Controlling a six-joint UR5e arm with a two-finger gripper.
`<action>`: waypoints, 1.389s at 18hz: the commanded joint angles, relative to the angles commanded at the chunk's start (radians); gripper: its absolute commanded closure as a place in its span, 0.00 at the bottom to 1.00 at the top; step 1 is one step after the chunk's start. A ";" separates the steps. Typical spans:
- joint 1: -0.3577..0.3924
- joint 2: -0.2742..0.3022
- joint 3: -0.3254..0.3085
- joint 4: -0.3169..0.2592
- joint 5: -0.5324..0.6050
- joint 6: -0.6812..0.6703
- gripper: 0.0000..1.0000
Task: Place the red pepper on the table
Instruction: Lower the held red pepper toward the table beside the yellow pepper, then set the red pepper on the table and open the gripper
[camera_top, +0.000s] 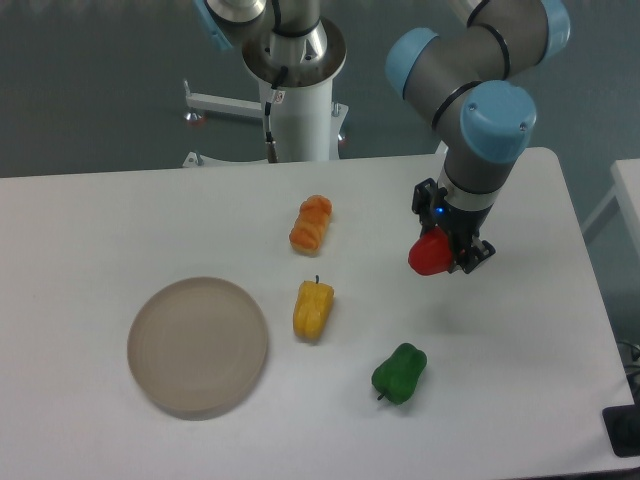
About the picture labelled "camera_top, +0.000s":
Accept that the black device at table edge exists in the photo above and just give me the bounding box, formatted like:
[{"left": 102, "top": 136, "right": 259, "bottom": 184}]
[{"left": 602, "top": 405, "right": 639, "bottom": 458}]

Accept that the beige round plate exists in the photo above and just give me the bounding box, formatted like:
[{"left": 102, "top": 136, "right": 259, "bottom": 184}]
[{"left": 127, "top": 277, "right": 269, "bottom": 420}]

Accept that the yellow bell pepper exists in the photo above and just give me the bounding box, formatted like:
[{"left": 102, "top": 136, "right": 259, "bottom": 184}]
[{"left": 292, "top": 275, "right": 334, "bottom": 342}]

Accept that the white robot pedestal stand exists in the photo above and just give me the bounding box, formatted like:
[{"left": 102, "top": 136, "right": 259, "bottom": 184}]
[{"left": 183, "top": 16, "right": 349, "bottom": 163}]

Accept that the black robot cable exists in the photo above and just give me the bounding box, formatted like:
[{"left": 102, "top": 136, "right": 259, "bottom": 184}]
[{"left": 263, "top": 0, "right": 291, "bottom": 164}]

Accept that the green bell pepper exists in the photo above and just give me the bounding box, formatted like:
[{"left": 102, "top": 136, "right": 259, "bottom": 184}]
[{"left": 371, "top": 343, "right": 428, "bottom": 405}]

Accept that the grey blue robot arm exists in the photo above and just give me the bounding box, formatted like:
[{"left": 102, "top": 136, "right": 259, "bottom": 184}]
[{"left": 195, "top": 1, "right": 571, "bottom": 276}]

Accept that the red bell pepper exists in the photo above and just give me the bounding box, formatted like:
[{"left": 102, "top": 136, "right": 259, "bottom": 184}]
[{"left": 408, "top": 227, "right": 453, "bottom": 276}]

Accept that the orange bell pepper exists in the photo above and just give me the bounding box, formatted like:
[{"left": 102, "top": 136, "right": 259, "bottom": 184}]
[{"left": 289, "top": 195, "right": 333, "bottom": 255}]

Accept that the white side table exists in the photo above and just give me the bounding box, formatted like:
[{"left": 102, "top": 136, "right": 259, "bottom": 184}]
[{"left": 581, "top": 158, "right": 639, "bottom": 243}]

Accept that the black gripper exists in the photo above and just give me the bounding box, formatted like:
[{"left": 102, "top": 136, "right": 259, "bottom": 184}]
[{"left": 411, "top": 178, "right": 496, "bottom": 274}]

